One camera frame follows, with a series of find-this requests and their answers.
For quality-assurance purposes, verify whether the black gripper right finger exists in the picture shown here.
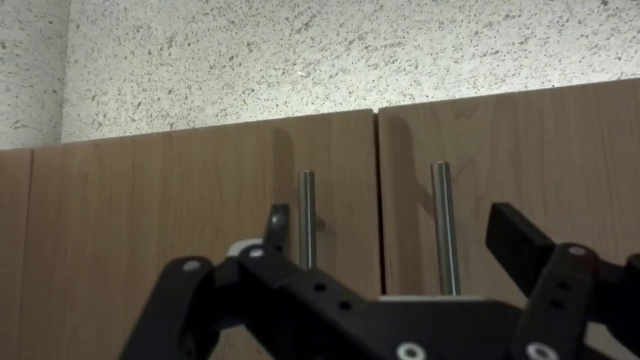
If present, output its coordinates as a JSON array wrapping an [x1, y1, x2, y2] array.
[[485, 200, 640, 360]]

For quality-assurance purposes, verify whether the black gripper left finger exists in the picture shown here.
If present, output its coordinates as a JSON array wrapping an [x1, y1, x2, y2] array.
[[119, 201, 429, 360]]

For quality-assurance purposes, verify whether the wooden overhead cabinet door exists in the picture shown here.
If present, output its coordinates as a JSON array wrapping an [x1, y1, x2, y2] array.
[[0, 145, 35, 360], [376, 77, 640, 360], [18, 108, 385, 360]]

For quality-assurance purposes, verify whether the steel bar door handle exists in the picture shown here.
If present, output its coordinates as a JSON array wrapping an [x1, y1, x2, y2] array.
[[429, 157, 462, 297], [299, 168, 319, 271]]

